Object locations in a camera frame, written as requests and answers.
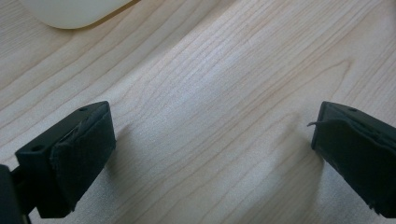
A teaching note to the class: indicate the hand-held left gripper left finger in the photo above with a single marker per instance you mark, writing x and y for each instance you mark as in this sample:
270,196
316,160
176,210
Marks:
71,155

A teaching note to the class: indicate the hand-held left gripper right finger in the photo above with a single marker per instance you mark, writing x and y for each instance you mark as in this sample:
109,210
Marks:
358,149

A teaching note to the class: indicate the white compartment storage box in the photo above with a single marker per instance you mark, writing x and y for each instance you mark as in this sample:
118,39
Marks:
71,12

